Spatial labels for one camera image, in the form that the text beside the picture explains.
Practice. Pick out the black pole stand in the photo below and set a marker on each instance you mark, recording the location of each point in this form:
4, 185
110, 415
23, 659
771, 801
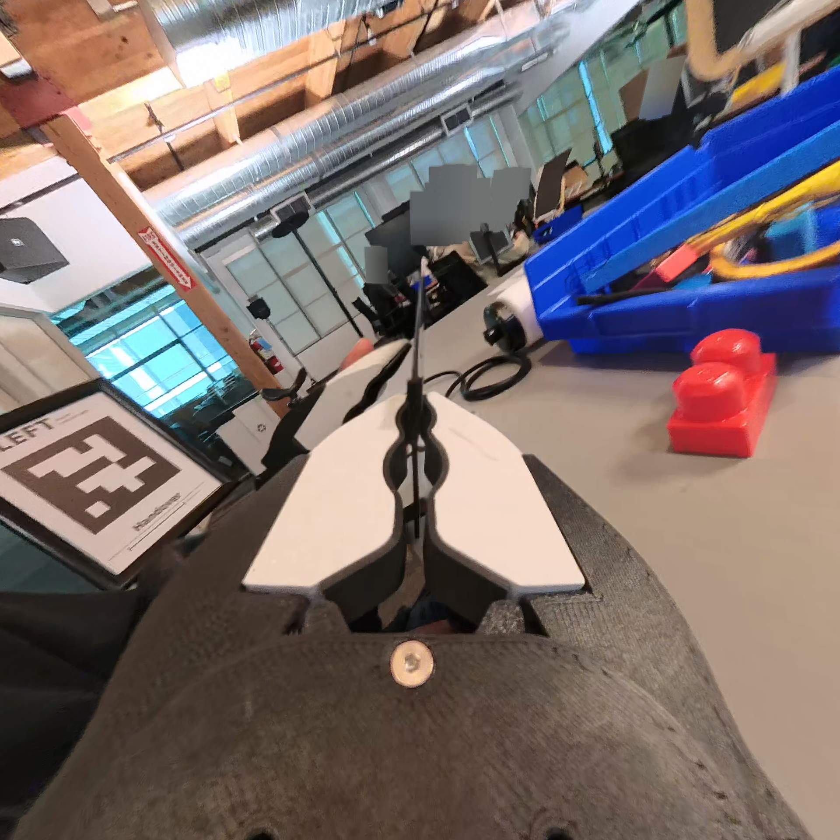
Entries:
315, 275

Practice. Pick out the computer monitor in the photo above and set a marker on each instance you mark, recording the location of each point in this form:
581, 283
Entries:
492, 243

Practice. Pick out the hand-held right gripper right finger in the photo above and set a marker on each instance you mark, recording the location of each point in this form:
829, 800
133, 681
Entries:
505, 518

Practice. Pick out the red plastic piece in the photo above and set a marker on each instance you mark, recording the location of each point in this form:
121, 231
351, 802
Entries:
676, 262

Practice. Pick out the large blue storage bin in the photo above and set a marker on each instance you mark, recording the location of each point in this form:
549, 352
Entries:
656, 315

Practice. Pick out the black wall speaker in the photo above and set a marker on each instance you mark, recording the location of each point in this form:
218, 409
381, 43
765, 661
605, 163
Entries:
26, 249

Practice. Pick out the small blue bin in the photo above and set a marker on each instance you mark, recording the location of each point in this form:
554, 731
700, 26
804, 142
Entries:
558, 226

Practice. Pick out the red fire extinguisher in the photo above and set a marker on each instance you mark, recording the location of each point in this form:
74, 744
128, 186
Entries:
266, 351

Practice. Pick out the red toy block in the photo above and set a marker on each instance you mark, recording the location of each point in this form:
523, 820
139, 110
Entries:
722, 407

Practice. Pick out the light blue plastic divider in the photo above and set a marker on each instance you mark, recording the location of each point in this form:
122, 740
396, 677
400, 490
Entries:
709, 216

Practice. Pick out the red and white sign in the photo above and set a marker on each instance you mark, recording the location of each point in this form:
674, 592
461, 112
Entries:
167, 259

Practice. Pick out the silver ventilation duct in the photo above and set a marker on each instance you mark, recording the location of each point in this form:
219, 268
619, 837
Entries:
315, 141

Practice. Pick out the black panel with wooden rim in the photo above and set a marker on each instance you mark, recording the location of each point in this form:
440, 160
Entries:
741, 26

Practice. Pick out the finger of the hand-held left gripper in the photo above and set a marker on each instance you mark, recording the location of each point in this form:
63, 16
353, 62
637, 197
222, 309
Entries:
387, 394
334, 400

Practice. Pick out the thin dark rod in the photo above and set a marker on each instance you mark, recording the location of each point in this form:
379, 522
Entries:
417, 367

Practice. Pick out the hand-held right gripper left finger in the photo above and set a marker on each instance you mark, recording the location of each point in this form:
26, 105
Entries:
315, 518

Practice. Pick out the small black device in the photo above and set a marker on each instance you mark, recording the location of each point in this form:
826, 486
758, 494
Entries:
504, 328

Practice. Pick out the white roll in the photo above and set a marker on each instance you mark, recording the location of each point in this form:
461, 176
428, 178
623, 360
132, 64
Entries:
525, 308

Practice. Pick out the silver duct with vent boxes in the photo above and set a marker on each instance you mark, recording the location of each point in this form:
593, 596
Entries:
262, 26

